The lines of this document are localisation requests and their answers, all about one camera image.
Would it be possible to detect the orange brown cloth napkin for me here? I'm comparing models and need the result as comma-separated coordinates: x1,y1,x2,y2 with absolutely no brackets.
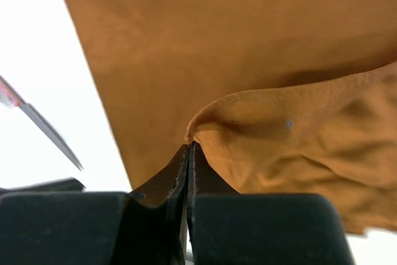
65,0,396,234

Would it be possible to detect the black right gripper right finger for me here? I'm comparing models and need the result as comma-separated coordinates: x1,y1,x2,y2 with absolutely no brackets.
188,143,354,265

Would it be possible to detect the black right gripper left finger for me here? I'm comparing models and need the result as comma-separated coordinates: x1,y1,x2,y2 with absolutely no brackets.
1,146,189,264

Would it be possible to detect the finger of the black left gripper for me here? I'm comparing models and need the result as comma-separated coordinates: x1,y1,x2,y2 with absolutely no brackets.
1,178,85,195

